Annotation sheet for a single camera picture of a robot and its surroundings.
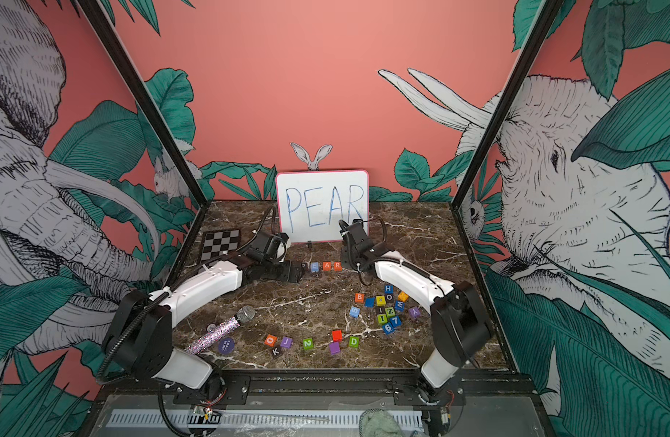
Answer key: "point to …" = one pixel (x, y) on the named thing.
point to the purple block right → (415, 312)
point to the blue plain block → (370, 301)
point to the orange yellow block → (402, 297)
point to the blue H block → (389, 289)
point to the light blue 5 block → (354, 311)
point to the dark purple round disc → (226, 345)
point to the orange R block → (338, 266)
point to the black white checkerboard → (216, 243)
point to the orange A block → (327, 266)
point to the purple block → (334, 348)
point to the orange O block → (270, 340)
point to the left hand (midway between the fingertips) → (294, 266)
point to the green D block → (354, 341)
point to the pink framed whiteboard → (311, 203)
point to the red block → (337, 335)
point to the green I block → (381, 319)
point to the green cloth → (379, 422)
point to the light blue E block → (314, 267)
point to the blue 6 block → (388, 329)
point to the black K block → (276, 352)
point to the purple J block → (287, 342)
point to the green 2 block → (308, 343)
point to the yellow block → (380, 300)
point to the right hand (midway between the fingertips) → (347, 250)
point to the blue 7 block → (396, 321)
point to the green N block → (390, 311)
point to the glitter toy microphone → (245, 314)
